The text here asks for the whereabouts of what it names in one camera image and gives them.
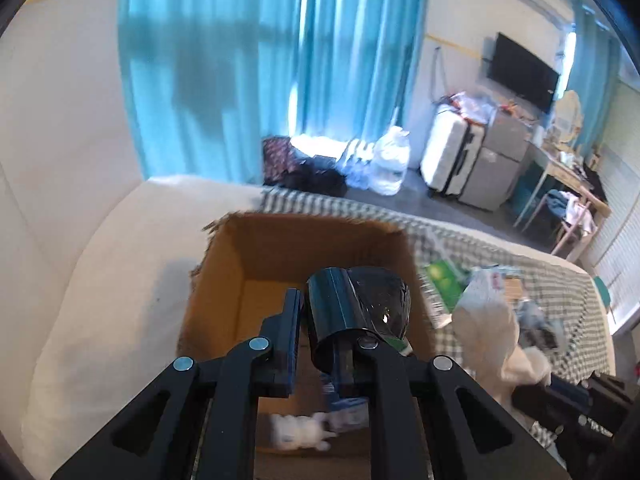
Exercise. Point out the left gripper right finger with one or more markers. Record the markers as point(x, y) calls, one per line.
point(431, 419)

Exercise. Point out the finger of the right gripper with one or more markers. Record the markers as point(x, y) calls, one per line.
point(572, 392)

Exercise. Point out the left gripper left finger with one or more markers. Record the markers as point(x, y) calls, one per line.
point(197, 419)

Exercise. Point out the black cylindrical bottle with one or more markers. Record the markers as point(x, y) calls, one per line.
point(347, 304)

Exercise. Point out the blue white small box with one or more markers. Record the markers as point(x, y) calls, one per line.
point(343, 414)

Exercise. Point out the white plush toy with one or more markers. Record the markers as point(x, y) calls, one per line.
point(293, 433)

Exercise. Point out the checkered bed sheet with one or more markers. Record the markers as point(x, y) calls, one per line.
point(560, 313)

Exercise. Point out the white plastic bag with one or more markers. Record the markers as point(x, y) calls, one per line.
point(487, 329)

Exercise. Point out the green white medicine box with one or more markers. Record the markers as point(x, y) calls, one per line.
point(443, 283)

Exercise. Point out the brown cardboard box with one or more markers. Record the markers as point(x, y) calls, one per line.
point(250, 263)

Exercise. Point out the wooden chair with clothes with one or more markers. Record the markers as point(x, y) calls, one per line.
point(576, 222)

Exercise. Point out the wooden dressing desk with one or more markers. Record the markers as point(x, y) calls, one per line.
point(572, 177)

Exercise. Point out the grey mini fridge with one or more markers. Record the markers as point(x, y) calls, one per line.
point(498, 161)

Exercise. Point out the white suitcase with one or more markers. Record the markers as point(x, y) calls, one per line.
point(451, 150)

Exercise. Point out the oval vanity mirror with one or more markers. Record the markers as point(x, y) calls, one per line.
point(567, 118)

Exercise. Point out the large clear water jug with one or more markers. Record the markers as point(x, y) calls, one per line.
point(390, 161)

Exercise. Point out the pack of water bottles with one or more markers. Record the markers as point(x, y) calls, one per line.
point(354, 164)

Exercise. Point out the dark patterned bag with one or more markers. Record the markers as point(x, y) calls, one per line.
point(278, 159)

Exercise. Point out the blue window curtain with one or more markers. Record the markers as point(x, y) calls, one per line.
point(207, 81)

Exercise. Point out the black wall television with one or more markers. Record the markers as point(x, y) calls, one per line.
point(521, 72)

